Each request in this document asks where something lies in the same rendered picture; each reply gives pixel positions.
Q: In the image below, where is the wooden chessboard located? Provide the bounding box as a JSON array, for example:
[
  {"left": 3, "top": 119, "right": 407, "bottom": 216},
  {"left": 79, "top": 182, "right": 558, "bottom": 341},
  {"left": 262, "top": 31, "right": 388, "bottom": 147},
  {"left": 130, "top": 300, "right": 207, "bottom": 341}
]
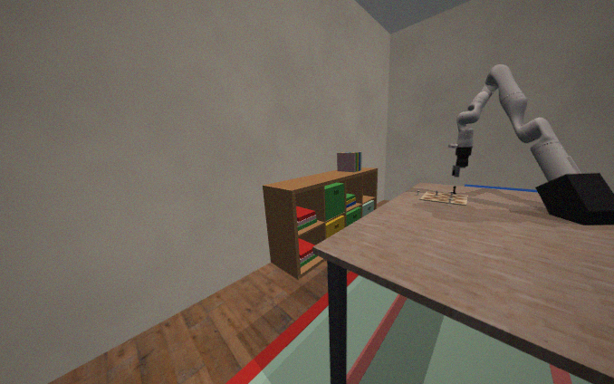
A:
[{"left": 419, "top": 191, "right": 468, "bottom": 206}]

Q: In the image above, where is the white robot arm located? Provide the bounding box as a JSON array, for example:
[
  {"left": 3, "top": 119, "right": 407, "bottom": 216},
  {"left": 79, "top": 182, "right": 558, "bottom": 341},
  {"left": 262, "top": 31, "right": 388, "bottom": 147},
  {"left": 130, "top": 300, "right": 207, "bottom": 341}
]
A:
[{"left": 456, "top": 64, "right": 581, "bottom": 181}]

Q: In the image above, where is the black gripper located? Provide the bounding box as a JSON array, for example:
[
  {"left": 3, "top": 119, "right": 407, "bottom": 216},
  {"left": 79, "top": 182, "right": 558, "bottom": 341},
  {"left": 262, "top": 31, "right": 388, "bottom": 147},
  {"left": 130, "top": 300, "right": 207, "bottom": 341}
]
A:
[{"left": 448, "top": 139, "right": 473, "bottom": 178}]

